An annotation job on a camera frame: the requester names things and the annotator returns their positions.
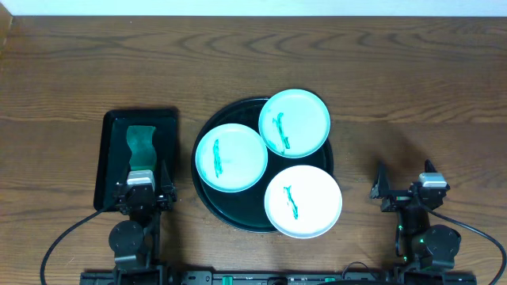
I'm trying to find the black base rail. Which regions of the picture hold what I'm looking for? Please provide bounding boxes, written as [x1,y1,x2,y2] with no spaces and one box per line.
[79,271,477,285]

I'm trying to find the mint plate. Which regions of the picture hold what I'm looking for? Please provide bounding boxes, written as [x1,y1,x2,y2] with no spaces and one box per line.
[258,89,331,158]
[195,123,268,193]

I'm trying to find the mint plate top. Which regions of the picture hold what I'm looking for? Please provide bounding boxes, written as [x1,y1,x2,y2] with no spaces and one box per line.
[258,89,331,158]

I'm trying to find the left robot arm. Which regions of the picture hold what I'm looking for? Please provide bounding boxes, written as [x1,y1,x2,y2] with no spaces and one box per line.
[109,160,177,273]

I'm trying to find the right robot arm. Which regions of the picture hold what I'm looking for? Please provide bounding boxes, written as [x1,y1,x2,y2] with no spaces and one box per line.
[370,160,461,272]

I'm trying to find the white plate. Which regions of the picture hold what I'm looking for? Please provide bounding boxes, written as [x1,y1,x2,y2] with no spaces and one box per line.
[264,165,343,239]

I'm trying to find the rectangular black sponge tray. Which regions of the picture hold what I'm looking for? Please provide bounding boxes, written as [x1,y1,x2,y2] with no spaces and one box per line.
[93,107,179,211]

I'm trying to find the round black serving tray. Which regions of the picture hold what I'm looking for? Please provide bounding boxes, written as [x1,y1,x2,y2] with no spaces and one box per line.
[191,97,334,233]

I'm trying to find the green sponge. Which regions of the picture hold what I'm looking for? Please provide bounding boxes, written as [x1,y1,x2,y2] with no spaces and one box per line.
[126,125,157,171]

